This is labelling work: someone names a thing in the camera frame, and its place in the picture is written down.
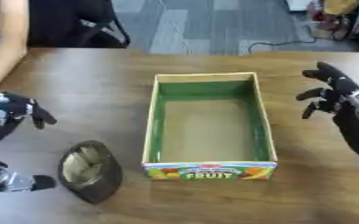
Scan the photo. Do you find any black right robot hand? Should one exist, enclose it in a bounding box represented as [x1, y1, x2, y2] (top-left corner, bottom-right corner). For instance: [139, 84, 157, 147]
[294, 60, 359, 157]

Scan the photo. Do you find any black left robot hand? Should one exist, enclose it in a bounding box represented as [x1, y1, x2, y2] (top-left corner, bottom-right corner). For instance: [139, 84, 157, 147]
[0, 91, 60, 193]

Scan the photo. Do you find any cardboard box with green inside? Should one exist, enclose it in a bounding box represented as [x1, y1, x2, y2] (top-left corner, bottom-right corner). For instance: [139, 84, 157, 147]
[139, 72, 279, 182]

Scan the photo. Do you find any pile of bags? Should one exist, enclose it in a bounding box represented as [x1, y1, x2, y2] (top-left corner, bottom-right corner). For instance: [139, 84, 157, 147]
[306, 0, 359, 42]

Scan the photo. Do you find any dark brown open pouch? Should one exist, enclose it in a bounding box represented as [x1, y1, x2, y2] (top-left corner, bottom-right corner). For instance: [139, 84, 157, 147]
[57, 140, 124, 206]

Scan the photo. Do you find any black chair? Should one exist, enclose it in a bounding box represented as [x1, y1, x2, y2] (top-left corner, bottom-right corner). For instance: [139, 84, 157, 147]
[26, 0, 132, 49]

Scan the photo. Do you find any black cable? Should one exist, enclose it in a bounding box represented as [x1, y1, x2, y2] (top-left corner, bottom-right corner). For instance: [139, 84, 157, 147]
[245, 24, 322, 55]

